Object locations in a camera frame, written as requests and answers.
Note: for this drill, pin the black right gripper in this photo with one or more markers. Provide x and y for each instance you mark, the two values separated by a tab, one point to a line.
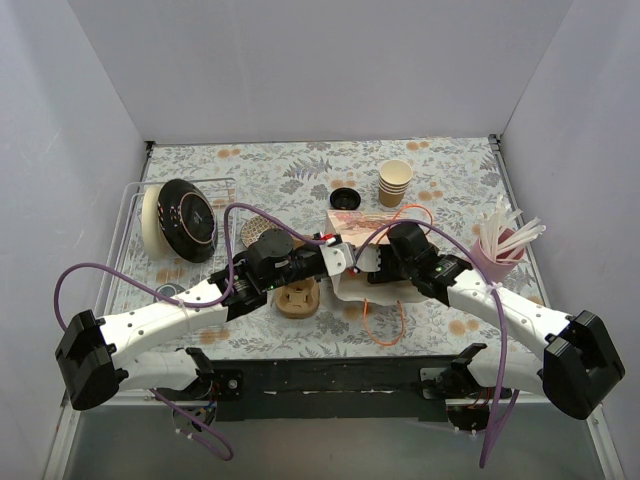
381	262

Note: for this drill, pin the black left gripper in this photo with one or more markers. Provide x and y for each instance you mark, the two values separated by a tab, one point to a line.
316	260

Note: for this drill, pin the brown cardboard cup carrier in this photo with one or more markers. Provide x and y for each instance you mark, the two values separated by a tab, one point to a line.
298	300

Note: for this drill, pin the beige paper takeout bag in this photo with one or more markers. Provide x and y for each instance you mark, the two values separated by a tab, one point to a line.
360	284

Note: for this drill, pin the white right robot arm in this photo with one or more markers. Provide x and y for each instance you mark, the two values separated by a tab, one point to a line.
573	360

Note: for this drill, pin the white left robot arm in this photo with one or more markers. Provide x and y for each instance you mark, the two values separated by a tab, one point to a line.
100	356

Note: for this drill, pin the patterned ceramic bowl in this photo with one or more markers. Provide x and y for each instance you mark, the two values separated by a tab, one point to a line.
254	228

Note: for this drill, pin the black plastic cup lid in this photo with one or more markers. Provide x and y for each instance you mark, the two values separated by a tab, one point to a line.
345	198

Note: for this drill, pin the stack of brown paper cups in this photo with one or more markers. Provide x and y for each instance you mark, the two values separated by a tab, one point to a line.
394	178

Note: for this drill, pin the floral table mat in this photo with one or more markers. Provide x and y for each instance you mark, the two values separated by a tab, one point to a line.
458	180

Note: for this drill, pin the pink cup holder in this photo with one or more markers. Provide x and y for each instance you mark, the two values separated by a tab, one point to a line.
496	269

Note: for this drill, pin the black round plate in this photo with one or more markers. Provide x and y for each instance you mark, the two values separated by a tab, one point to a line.
187	221

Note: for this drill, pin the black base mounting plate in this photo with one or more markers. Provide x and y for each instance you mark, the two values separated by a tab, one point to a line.
326	388

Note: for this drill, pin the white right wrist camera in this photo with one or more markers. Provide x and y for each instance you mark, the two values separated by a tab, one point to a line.
369	260

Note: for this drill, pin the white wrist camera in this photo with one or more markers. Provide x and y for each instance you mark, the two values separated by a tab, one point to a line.
369	260
338	256

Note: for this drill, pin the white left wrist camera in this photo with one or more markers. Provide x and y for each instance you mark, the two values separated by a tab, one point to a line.
338	256

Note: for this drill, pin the white wire dish rack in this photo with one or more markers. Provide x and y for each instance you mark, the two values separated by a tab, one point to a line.
127	254

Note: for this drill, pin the aluminium frame rail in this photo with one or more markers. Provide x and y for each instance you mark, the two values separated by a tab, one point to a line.
332	435

